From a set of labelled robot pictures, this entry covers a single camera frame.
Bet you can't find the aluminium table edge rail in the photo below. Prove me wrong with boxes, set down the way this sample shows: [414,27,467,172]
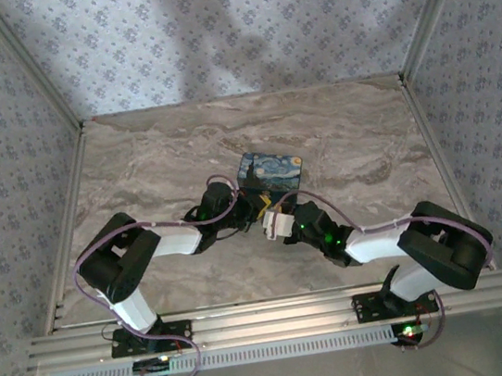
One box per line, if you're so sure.
[15,125,115,336]
[397,67,498,281]

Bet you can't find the controller board with led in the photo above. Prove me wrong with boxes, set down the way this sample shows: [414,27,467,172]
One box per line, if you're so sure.
[131,354,174,376]
[388,318,436,350]

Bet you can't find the long aluminium mounting rail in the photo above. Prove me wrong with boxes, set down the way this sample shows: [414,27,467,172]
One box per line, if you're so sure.
[23,265,502,375]

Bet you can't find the aluminium frame post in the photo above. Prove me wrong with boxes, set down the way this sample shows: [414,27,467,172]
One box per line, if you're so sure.
[388,0,494,84]
[0,0,86,141]

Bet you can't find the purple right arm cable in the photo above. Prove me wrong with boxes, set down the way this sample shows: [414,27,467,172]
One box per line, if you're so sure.
[271,164,502,368]

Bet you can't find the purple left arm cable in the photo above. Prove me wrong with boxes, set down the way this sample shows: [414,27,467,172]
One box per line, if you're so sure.
[61,170,266,376]

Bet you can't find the grey slotted cable duct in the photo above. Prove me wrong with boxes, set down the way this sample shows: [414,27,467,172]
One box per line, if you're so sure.
[46,321,408,376]

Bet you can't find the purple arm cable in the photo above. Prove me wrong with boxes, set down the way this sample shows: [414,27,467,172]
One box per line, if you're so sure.
[61,170,266,376]
[271,164,502,368]

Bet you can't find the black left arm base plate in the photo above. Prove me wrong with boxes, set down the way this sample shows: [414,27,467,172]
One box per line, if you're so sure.
[107,317,195,360]

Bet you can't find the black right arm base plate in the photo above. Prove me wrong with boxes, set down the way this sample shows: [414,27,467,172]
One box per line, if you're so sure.
[349,282,441,326]

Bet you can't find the right controller board with LED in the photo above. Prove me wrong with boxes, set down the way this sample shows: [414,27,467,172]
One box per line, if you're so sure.
[388,318,436,350]

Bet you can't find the left controller board with LED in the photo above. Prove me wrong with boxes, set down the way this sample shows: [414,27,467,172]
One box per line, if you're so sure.
[131,354,174,376]

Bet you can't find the blue starry night painted box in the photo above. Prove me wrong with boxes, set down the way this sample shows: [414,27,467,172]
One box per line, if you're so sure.
[232,144,308,201]

